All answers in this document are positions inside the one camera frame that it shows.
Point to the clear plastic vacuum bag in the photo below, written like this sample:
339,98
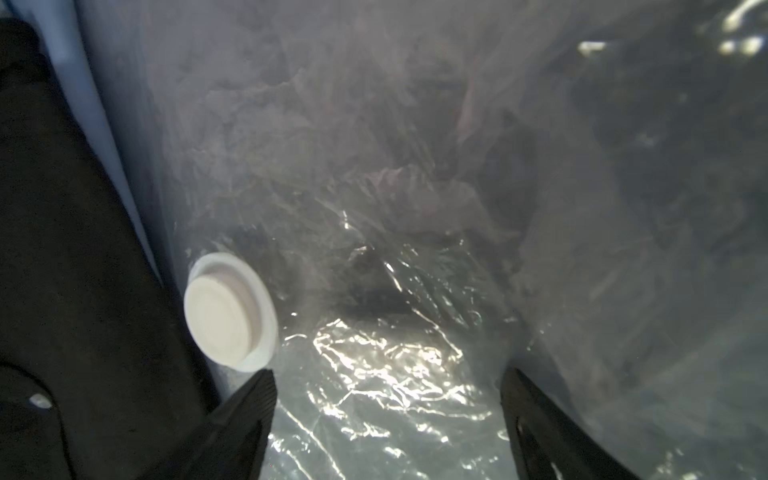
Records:
434,191

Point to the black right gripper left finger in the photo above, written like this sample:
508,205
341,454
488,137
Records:
231,442

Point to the black shirt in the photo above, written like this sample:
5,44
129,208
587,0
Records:
96,380

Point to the white vacuum bag valve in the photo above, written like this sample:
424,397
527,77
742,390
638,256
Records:
230,313

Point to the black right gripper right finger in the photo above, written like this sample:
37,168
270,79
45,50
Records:
545,442

